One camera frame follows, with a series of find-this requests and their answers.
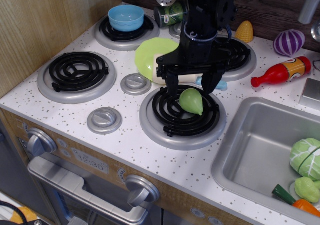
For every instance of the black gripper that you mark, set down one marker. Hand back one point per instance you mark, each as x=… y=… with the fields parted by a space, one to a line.
x=193 y=56

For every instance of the green toy pear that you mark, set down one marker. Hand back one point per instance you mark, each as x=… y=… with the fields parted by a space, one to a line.
x=191 y=101

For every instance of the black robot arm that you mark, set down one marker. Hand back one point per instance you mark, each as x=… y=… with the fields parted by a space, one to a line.
x=205 y=18

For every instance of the blue plastic bowl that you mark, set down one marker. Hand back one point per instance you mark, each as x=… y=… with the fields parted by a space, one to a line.
x=126 y=18

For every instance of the front right black burner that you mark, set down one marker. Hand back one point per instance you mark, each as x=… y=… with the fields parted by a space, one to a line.
x=164 y=121

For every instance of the black burner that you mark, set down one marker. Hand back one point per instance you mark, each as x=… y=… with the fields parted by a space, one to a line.
x=238 y=58
x=76 y=77
x=116 y=40
x=164 y=121

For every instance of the light green plate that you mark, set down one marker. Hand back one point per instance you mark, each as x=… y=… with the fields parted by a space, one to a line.
x=147 y=53

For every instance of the back right black burner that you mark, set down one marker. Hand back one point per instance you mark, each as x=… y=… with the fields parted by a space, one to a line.
x=238 y=58

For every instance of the silver stove knob back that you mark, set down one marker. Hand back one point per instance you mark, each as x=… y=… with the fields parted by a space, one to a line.
x=175 y=30

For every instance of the silver stove knob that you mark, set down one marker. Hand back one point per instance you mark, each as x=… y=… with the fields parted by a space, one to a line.
x=135 y=84
x=104 y=121
x=175 y=30

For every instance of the silver stove knob middle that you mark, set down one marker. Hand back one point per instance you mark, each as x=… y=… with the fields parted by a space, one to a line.
x=135 y=84

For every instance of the green toy can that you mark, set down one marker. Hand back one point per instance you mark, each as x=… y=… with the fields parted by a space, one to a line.
x=170 y=15

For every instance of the yellow toy corn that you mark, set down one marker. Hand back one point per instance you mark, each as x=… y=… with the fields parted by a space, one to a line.
x=245 y=32

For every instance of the red toy ketchup bottle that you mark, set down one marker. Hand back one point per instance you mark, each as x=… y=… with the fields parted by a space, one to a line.
x=284 y=72

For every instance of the back left black burner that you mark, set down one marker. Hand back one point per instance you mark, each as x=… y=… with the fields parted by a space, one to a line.
x=116 y=40

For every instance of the silver sink basin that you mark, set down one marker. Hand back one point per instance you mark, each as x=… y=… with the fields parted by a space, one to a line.
x=254 y=155

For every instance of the silver stove knob front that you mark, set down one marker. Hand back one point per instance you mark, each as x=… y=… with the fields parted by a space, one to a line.
x=104 y=121

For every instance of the purple toy onion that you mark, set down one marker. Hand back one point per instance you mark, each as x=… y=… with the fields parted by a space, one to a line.
x=289 y=42

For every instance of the front left black burner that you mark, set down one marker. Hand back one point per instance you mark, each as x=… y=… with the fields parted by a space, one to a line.
x=76 y=77

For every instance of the right silver oven dial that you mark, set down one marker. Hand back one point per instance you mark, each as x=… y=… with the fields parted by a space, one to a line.
x=141 y=190

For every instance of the silver oven dial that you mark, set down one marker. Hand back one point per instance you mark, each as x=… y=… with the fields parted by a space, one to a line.
x=141 y=190
x=40 y=143

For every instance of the silver faucet base block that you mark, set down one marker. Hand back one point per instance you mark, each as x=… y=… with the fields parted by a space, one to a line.
x=310 y=96

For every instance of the oven clock display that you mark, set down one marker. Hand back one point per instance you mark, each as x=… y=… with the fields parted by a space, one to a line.
x=91 y=161

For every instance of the silver faucet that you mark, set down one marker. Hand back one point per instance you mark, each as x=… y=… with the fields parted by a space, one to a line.
x=306 y=15

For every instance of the green toy cabbage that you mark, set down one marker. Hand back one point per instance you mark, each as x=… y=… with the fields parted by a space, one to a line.
x=305 y=158

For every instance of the small green toy vegetable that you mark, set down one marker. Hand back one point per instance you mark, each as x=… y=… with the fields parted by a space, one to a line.
x=307 y=189

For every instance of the left silver oven dial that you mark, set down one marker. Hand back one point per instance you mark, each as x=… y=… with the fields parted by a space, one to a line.
x=40 y=143

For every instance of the orange toy carrot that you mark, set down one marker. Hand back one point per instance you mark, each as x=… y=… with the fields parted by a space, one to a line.
x=301 y=204

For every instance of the yellow toy on floor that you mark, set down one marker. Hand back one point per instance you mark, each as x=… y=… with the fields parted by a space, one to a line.
x=29 y=215

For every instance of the blue toy knife handle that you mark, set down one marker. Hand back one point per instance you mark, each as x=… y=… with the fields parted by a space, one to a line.
x=222 y=85

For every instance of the silver oven door handle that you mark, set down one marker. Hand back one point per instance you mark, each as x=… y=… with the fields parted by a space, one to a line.
x=80 y=198

